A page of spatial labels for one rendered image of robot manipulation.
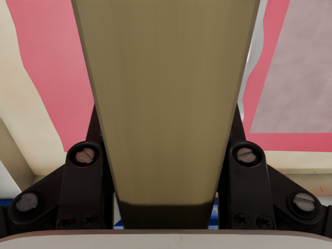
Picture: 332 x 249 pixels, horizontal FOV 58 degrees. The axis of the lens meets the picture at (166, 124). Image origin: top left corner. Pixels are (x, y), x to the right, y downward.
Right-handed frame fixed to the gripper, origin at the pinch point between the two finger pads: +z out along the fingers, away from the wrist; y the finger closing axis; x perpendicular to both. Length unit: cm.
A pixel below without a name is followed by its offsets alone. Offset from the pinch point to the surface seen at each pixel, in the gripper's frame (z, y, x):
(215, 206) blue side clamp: 9.7, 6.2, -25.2
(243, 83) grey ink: 13.8, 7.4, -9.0
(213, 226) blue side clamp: 8.8, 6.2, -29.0
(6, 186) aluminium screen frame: 10.6, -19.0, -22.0
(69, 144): 14.1, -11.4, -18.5
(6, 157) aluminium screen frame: 11.5, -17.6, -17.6
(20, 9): 13.9, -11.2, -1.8
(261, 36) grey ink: 14.0, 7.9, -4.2
